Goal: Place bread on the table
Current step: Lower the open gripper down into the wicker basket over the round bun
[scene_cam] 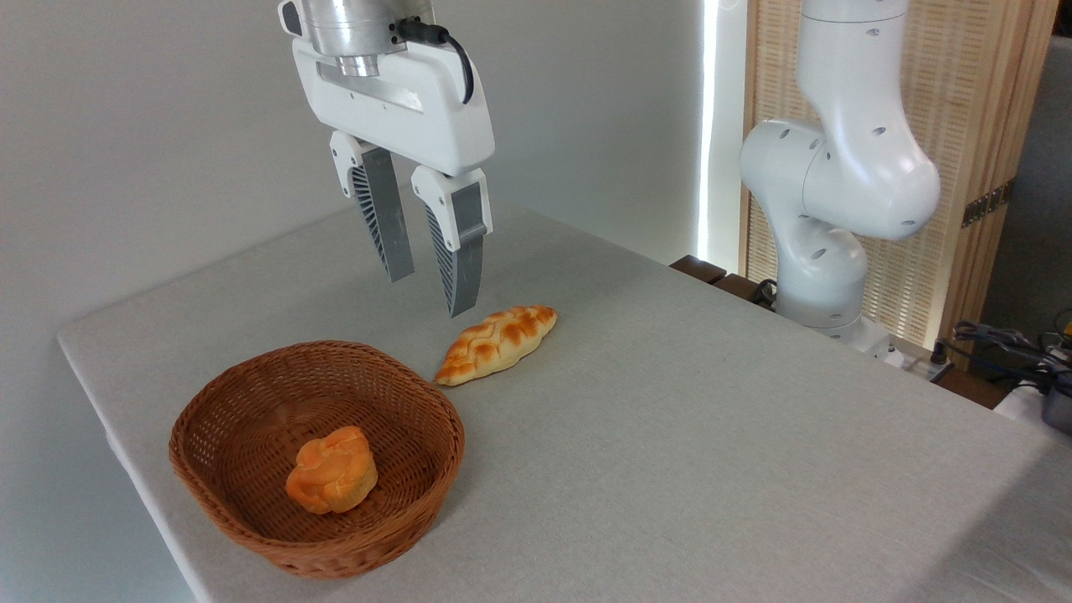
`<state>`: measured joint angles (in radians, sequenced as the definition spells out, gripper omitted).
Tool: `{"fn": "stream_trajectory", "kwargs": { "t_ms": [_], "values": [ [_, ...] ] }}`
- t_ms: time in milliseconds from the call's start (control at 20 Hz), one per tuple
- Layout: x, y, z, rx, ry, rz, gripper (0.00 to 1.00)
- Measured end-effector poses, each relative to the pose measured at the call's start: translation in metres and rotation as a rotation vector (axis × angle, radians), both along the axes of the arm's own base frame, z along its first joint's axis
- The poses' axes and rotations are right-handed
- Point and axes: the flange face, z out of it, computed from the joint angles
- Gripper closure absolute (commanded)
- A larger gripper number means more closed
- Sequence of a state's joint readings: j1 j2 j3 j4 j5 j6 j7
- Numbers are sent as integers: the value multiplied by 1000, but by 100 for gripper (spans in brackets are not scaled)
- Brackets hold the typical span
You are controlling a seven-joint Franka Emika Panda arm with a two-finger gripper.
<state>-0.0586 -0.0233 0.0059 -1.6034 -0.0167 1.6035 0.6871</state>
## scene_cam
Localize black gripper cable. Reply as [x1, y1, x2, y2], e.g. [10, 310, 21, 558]
[394, 18, 476, 106]

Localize brown wicker basket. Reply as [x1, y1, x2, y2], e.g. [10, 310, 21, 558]
[168, 339, 466, 580]

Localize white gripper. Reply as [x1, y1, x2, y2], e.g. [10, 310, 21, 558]
[291, 37, 496, 318]

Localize long braided bread loaf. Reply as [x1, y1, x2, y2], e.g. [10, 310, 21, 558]
[433, 305, 559, 387]

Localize bundle of dark cables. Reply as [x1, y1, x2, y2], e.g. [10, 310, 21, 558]
[931, 308, 1072, 396]

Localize dark wooden block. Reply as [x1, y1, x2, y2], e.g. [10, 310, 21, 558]
[670, 255, 728, 286]
[712, 273, 777, 311]

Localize round orange bread roll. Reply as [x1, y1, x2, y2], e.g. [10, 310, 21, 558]
[285, 425, 379, 515]

